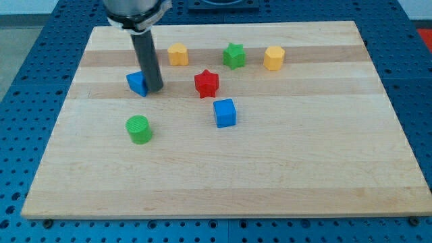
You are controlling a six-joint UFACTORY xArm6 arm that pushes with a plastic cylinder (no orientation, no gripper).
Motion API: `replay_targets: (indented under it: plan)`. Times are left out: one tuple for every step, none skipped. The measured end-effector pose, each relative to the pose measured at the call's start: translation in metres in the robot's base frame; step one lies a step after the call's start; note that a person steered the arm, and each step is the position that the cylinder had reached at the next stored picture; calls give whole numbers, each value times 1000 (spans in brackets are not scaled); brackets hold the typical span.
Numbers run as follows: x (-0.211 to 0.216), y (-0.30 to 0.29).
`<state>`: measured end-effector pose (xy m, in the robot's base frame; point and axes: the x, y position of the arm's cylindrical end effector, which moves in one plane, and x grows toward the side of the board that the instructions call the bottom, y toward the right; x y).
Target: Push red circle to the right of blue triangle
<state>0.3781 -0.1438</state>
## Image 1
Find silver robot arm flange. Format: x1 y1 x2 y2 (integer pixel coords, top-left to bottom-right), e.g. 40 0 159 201
103 0 172 35

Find blue triangle block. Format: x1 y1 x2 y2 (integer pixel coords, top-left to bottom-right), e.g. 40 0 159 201
126 71 148 97

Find blue cube block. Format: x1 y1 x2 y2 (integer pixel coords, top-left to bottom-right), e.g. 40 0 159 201
213 99 237 128

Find red star block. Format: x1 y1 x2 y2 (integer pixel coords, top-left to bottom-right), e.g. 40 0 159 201
194 70 219 99

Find wooden board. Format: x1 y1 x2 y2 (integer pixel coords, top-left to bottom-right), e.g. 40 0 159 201
21 21 431 219

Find green star block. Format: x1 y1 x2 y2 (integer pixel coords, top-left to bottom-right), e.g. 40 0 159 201
223 43 246 70

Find green cylinder block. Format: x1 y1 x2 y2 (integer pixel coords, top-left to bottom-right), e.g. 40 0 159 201
125 115 153 144

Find yellow heart block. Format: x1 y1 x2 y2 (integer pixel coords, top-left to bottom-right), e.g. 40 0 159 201
167 43 189 66

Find yellow hexagon block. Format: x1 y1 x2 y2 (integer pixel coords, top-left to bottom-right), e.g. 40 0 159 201
263 46 286 71

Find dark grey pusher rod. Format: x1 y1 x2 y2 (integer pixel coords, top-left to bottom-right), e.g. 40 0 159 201
131 30 163 92

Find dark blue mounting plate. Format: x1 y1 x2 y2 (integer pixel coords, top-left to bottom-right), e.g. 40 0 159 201
186 0 260 11

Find red object at edge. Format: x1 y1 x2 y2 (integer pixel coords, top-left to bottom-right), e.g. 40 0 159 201
417 28 432 52

